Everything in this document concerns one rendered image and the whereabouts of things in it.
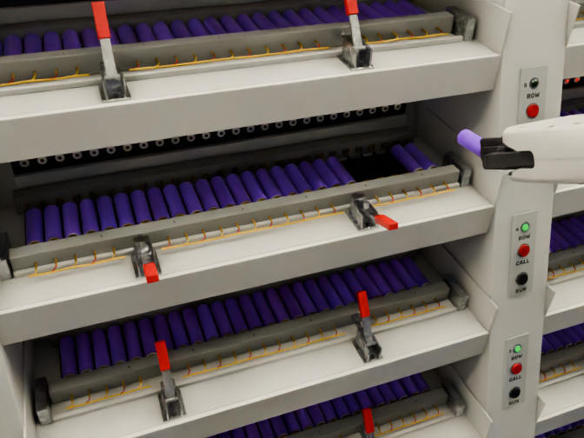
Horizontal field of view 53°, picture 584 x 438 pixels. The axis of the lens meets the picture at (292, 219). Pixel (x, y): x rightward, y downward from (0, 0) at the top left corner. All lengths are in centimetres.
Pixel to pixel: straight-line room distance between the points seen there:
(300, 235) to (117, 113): 25
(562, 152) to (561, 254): 54
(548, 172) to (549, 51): 32
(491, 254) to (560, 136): 36
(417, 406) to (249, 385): 31
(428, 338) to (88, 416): 46
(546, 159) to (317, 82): 26
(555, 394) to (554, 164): 64
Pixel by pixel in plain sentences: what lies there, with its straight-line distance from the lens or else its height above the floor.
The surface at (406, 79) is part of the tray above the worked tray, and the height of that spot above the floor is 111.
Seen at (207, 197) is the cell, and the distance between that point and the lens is 74.
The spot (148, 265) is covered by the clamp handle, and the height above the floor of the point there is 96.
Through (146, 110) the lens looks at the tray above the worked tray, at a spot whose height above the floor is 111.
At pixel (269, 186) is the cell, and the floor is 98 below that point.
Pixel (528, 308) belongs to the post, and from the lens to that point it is 92.
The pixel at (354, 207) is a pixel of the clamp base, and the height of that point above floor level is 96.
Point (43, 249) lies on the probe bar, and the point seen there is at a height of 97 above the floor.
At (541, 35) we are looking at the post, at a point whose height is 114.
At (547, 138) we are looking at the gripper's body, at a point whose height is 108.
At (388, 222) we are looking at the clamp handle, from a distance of 67.
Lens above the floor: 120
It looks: 20 degrees down
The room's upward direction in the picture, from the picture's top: 5 degrees counter-clockwise
